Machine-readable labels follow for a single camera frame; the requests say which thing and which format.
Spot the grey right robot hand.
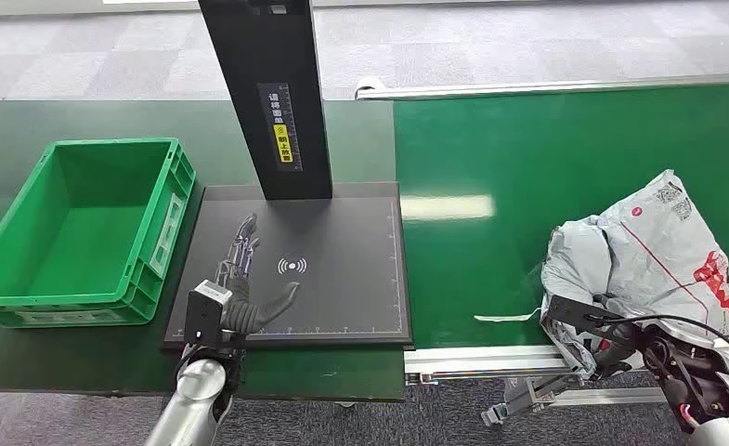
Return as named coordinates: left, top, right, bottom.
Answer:
left=589, top=320, right=646, bottom=380

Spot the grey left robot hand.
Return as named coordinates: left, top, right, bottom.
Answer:
left=215, top=213, right=302, bottom=335

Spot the grey plastic mailer package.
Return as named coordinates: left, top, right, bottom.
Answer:
left=474, top=169, right=729, bottom=380

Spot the green conveyor belt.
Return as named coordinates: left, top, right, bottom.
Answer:
left=393, top=83, right=729, bottom=350

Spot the black scanner base platform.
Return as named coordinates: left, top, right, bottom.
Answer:
left=162, top=181, right=414, bottom=352

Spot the green plastic crate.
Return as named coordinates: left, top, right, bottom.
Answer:
left=0, top=138, right=197, bottom=329

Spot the ruler label with yellow sticker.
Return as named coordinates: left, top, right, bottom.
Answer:
left=256, top=82, right=305, bottom=173

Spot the dark green table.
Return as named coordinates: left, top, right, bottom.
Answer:
left=0, top=99, right=407, bottom=402

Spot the black scanner column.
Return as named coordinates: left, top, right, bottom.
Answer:
left=198, top=0, right=333, bottom=202

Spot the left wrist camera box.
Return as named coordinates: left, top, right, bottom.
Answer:
left=183, top=279, right=234, bottom=348

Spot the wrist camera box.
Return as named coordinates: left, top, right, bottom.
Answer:
left=544, top=295, right=625, bottom=338
left=183, top=279, right=234, bottom=348

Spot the silver conveyor lower rail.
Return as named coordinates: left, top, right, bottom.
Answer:
left=547, top=386, right=671, bottom=408

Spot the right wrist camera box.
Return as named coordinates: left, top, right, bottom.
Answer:
left=544, top=295, right=625, bottom=338

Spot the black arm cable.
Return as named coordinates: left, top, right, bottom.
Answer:
left=602, top=314, right=729, bottom=378

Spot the metal conveyor support bracket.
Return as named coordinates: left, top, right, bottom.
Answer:
left=480, top=372, right=588, bottom=427

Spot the silver conveyor side rail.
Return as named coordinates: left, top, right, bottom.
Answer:
left=355, top=72, right=729, bottom=101
left=403, top=336, right=729, bottom=387

